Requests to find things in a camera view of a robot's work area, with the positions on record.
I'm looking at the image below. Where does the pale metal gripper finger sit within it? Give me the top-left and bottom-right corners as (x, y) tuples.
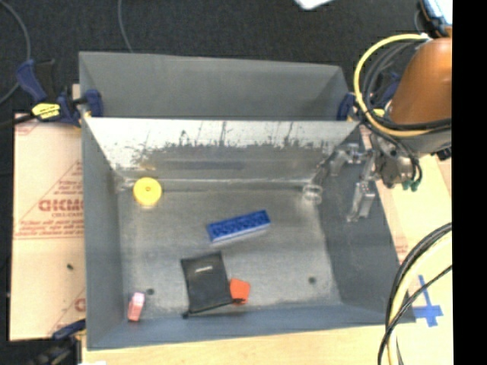
(345, 180), (377, 224)
(326, 144), (372, 177)

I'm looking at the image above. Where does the blue studded flat block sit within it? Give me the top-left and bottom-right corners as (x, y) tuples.
(205, 208), (272, 245)

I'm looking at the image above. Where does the grey metal bin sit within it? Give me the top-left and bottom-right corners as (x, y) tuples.
(78, 50), (416, 351)

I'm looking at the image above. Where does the orange-red small block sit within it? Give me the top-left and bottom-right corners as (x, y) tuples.
(228, 278), (252, 306)

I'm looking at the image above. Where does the black flat pouch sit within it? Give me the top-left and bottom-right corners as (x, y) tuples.
(180, 251), (234, 319)

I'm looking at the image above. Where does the yellow round cylinder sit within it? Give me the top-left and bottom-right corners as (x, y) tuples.
(132, 176), (164, 208)

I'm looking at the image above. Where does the pink small block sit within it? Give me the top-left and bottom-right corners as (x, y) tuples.
(126, 291), (146, 322)

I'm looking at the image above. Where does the brown cardboard board red print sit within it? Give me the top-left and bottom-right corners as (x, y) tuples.
(9, 84), (412, 342)

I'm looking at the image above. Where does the clear glass ring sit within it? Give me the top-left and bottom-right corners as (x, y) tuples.
(301, 182), (325, 205)

